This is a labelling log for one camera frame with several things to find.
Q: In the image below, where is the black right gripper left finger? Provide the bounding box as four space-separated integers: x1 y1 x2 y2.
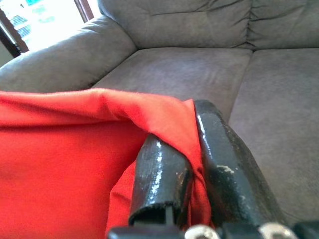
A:
128 133 194 227

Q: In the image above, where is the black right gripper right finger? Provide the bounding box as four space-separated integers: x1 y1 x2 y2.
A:
193 99 286 227

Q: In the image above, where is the red pillow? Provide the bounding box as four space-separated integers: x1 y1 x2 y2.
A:
0 88 215 239

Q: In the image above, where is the dark grey fabric sofa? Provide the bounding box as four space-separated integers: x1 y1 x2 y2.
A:
0 0 319 225

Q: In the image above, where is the brown door frame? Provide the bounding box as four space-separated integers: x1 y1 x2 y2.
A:
0 0 95 58

